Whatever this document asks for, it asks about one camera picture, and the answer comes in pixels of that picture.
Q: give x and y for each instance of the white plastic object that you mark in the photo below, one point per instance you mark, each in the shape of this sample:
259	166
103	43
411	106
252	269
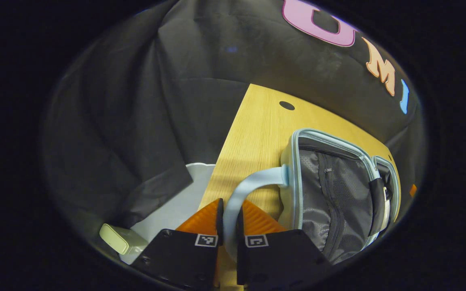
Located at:
176	206

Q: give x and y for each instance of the black backdrop cloth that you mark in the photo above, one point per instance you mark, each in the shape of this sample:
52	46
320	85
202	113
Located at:
136	101

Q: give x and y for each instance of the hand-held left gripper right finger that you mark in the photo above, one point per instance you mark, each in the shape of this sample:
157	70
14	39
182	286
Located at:
240	222

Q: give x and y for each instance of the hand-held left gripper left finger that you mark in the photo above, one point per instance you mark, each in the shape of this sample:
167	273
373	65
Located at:
220	218

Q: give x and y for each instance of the cream rectangular box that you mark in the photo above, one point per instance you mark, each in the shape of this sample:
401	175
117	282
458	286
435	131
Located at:
115	238

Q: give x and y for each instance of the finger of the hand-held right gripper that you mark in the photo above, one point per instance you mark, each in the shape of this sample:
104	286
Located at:
413	190

